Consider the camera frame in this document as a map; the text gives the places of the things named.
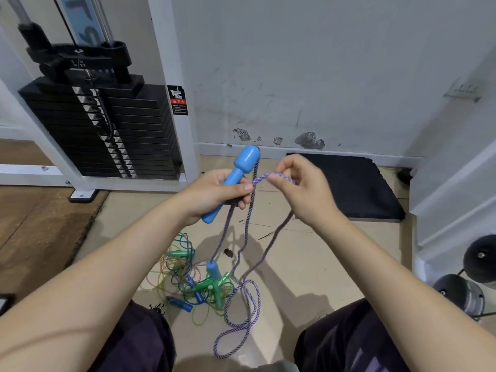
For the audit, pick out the black machine foot pad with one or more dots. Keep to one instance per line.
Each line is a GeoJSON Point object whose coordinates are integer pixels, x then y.
{"type": "Point", "coordinates": [83, 195]}

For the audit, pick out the person's left forearm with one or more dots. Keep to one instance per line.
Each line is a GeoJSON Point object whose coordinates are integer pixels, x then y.
{"type": "Point", "coordinates": [97, 275]}

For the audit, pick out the black weight plate stack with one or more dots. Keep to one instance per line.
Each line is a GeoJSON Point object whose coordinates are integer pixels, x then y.
{"type": "Point", "coordinates": [147, 123]}

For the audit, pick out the black round dumbbell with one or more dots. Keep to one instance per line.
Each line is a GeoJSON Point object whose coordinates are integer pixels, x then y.
{"type": "Point", "coordinates": [482, 259]}
{"type": "Point", "coordinates": [459, 292]}

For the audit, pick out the black red warning sticker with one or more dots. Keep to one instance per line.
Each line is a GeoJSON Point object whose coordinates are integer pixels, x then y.
{"type": "Point", "coordinates": [177, 99]}

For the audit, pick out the dark purple shorts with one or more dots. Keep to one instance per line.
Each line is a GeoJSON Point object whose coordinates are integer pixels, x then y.
{"type": "Point", "coordinates": [348, 344]}

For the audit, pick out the black foam mat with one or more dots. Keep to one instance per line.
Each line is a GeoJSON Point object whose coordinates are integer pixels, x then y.
{"type": "Point", "coordinates": [360, 185]}

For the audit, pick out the person's right hand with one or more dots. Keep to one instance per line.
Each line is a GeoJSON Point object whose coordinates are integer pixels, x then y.
{"type": "Point", "coordinates": [310, 193]}

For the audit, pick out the person's right forearm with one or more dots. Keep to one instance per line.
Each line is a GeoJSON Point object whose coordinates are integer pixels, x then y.
{"type": "Point", "coordinates": [407, 290]}

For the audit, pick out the white wall socket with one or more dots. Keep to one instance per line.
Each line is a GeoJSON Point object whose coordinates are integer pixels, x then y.
{"type": "Point", "coordinates": [463, 89]}

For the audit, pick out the small dark floor scrap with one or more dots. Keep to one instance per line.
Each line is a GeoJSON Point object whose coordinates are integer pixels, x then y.
{"type": "Point", "coordinates": [228, 253]}

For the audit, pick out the black claw hair clip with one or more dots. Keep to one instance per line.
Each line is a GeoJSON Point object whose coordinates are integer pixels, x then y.
{"type": "Point", "coordinates": [157, 309]}

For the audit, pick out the person's left hand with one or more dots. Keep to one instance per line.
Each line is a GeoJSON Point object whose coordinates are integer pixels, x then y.
{"type": "Point", "coordinates": [209, 189]}

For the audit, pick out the chrome guide rod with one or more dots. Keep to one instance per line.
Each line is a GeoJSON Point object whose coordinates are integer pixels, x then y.
{"type": "Point", "coordinates": [17, 9]}
{"type": "Point", "coordinates": [104, 19]}

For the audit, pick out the person's right thumb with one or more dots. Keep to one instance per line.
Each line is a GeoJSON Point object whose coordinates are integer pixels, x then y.
{"type": "Point", "coordinates": [277, 182]}

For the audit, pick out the white weight machine frame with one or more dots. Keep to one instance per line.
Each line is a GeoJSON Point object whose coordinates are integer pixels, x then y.
{"type": "Point", "coordinates": [176, 65]}

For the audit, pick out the black weight stack top carriage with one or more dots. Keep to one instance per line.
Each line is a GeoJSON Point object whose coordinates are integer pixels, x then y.
{"type": "Point", "coordinates": [97, 54]}

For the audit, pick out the person's left thumb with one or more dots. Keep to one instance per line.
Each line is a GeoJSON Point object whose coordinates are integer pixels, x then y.
{"type": "Point", "coordinates": [242, 186]}

